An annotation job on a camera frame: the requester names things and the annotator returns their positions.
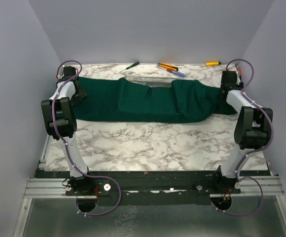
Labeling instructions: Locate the dark green surgical drape cloth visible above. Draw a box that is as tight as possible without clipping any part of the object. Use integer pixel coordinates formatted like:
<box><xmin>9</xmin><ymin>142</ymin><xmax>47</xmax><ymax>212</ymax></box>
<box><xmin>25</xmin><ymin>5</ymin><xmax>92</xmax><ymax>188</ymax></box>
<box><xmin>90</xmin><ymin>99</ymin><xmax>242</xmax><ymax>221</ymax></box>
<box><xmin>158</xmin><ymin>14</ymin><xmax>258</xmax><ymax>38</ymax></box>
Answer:
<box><xmin>73</xmin><ymin>78</ymin><xmax>236</xmax><ymax>123</ymax></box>

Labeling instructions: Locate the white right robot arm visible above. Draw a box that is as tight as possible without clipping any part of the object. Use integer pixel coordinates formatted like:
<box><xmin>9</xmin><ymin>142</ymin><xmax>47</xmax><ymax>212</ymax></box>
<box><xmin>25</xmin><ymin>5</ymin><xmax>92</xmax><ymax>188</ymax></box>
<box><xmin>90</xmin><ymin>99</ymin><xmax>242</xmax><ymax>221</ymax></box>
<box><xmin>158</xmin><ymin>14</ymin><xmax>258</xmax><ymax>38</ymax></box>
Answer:
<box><xmin>212</xmin><ymin>71</ymin><xmax>274</xmax><ymax>193</ymax></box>

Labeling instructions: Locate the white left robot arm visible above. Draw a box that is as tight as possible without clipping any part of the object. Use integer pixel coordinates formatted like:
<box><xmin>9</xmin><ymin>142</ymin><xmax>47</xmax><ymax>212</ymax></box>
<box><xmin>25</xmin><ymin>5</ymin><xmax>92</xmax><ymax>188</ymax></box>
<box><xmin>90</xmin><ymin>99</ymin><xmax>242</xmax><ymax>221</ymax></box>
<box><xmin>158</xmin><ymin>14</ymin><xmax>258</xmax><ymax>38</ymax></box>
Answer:
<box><xmin>41</xmin><ymin>66</ymin><xmax>94</xmax><ymax>196</ymax></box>

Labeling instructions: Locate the green black screwdriver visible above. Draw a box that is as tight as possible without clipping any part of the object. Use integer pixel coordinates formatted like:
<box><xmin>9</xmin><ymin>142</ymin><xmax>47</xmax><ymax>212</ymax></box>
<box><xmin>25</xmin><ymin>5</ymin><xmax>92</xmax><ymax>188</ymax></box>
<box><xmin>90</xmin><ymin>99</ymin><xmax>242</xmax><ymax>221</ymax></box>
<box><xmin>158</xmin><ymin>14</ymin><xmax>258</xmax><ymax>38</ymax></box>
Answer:
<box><xmin>120</xmin><ymin>61</ymin><xmax>140</xmax><ymax>72</ymax></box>

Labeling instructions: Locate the metal mesh instrument tray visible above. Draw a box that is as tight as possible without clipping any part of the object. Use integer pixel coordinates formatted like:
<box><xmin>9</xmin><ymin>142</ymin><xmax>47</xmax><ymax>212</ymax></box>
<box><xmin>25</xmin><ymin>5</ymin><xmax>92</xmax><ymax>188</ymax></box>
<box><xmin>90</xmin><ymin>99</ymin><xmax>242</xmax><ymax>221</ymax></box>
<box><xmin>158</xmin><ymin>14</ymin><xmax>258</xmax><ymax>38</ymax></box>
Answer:
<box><xmin>125</xmin><ymin>76</ymin><xmax>176</xmax><ymax>87</ymax></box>

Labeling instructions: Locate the yellow handled screwdriver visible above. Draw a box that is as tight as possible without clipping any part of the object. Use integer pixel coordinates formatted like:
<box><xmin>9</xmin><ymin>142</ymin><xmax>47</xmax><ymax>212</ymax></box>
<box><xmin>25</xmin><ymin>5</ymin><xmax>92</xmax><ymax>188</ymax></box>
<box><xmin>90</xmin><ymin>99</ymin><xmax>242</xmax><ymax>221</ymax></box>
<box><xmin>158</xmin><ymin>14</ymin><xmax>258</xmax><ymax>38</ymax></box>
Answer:
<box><xmin>206</xmin><ymin>62</ymin><xmax>221</xmax><ymax>67</ymax></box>

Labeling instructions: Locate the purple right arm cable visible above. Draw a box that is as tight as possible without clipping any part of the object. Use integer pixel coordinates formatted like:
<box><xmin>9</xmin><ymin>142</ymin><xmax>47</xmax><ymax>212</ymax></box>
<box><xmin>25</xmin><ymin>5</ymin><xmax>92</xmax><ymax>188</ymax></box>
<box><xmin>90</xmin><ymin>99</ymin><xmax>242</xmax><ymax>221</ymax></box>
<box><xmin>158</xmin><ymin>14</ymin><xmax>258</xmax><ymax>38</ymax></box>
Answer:
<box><xmin>211</xmin><ymin>58</ymin><xmax>275</xmax><ymax>216</ymax></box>

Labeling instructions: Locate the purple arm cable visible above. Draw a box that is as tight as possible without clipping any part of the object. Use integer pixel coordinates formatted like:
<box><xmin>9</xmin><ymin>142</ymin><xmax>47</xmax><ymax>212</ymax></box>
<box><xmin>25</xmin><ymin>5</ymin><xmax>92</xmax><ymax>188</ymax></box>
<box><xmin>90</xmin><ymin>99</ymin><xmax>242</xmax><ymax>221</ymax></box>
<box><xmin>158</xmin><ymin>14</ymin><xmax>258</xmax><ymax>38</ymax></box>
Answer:
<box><xmin>211</xmin><ymin>58</ymin><xmax>275</xmax><ymax>216</ymax></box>
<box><xmin>51</xmin><ymin>60</ymin><xmax>122</xmax><ymax>218</ymax></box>

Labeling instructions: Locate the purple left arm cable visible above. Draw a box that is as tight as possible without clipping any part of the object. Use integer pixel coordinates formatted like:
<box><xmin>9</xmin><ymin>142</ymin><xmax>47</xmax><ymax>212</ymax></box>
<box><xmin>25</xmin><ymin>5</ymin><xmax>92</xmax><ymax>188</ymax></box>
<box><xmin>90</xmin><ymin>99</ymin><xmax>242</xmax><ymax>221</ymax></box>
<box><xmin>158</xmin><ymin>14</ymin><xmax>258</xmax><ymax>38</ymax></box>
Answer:
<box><xmin>51</xmin><ymin>60</ymin><xmax>122</xmax><ymax>218</ymax></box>

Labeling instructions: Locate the blue handled screwdriver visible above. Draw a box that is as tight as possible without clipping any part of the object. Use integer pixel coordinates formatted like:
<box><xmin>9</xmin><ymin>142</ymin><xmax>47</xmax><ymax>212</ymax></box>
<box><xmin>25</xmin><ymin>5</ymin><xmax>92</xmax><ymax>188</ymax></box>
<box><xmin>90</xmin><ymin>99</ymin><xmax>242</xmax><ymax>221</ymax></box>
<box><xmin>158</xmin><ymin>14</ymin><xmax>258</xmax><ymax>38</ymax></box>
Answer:
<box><xmin>167</xmin><ymin>69</ymin><xmax>185</xmax><ymax>78</ymax></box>

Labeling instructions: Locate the aluminium front rail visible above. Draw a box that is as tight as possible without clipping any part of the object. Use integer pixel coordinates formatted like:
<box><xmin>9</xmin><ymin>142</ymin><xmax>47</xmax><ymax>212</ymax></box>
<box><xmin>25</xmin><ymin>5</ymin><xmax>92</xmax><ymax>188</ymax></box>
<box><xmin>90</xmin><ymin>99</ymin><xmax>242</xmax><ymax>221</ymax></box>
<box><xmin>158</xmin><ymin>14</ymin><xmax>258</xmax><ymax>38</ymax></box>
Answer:
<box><xmin>24</xmin><ymin>176</ymin><xmax>285</xmax><ymax>199</ymax></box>

